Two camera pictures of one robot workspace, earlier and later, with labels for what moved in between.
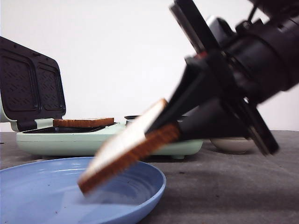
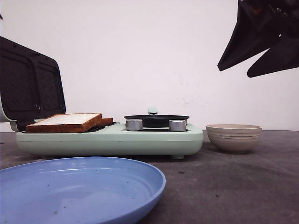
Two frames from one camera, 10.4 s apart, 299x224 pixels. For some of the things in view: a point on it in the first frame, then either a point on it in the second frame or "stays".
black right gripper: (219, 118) to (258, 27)
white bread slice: (131, 144) to (66, 123)
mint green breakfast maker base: (96, 140) stays
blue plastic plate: (46, 191) stays
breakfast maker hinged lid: (32, 86) stays
